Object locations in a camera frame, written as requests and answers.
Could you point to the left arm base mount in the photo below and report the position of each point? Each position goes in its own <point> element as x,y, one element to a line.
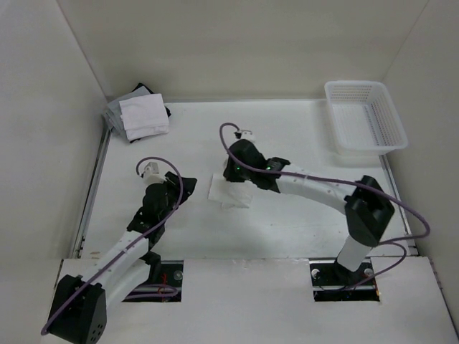
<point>164,283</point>

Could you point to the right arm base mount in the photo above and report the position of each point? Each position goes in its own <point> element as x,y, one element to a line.
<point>332,283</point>

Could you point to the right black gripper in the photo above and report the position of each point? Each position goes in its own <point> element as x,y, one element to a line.
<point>229,173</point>

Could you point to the folded grey tank top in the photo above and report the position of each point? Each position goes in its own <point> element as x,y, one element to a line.
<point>113,112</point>

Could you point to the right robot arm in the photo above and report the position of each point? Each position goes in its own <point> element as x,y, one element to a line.
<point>367,210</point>

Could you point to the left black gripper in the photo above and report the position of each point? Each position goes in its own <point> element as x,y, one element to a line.
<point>173,182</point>

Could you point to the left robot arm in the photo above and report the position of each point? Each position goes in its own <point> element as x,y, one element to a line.
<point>81,303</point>

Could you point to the white plastic basket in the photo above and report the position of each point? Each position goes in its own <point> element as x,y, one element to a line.
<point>363,118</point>

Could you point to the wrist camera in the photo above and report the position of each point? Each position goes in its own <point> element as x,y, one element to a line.
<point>244,134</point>
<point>151,174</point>

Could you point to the folded black tank top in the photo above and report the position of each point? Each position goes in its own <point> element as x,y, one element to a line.
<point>146,88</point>

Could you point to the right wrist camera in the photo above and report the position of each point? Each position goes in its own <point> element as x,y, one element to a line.
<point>244,134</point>

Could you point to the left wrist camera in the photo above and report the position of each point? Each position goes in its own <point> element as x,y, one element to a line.
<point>151,174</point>

